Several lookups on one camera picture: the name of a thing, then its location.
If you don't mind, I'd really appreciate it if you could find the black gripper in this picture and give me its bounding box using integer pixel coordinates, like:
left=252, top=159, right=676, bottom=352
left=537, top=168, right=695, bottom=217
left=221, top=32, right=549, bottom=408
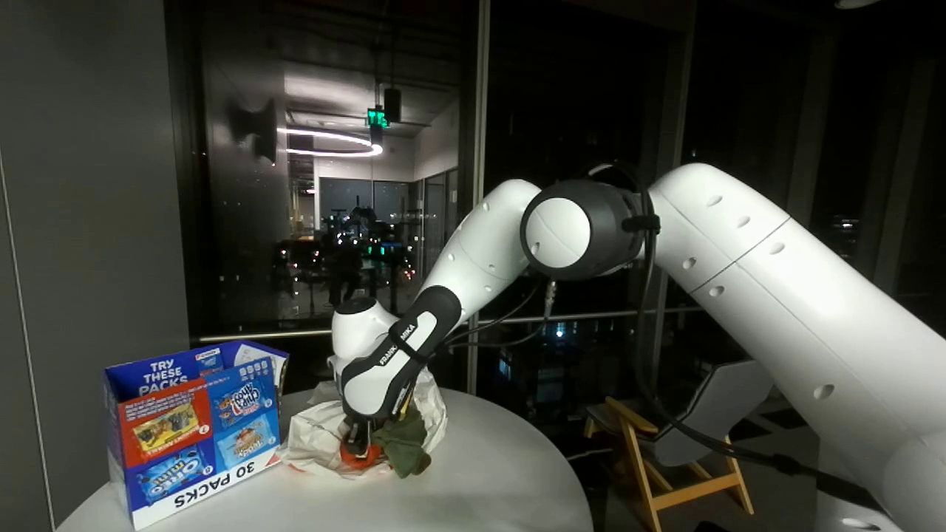
left=340, top=415, right=391, bottom=456

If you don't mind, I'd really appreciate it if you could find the orange toy tomato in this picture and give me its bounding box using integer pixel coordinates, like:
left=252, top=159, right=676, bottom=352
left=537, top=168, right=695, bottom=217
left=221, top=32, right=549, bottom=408
left=336, top=442, right=388, bottom=474

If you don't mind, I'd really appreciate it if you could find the dark green cloth toy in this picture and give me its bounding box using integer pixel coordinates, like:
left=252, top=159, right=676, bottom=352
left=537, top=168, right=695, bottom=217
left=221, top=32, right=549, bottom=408
left=379, top=415, right=435, bottom=483

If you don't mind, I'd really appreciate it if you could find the white plastic bag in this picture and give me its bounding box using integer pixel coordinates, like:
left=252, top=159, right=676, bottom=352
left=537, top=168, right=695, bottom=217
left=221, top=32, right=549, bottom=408
left=277, top=366, right=453, bottom=483

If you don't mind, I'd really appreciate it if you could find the blue snack variety box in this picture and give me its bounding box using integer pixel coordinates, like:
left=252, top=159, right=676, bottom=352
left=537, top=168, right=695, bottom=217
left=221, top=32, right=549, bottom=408
left=102, top=341, right=293, bottom=532

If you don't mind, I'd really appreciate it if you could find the wooden chair with grey seat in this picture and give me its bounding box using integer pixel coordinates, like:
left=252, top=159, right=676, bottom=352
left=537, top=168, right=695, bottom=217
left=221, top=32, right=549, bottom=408
left=589, top=356, right=788, bottom=532

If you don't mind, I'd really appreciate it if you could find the grey vertical window mullion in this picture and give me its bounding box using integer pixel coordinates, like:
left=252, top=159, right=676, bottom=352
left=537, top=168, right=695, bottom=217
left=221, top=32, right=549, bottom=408
left=465, top=0, right=494, bottom=396

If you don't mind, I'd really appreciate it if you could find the grey horizontal window rail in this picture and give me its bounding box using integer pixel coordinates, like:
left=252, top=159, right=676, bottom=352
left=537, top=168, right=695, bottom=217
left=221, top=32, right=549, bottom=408
left=194, top=301, right=713, bottom=344

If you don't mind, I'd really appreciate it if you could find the ring ceiling light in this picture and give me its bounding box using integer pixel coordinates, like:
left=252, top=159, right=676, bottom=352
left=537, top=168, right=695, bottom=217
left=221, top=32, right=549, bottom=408
left=274, top=124, right=383, bottom=162

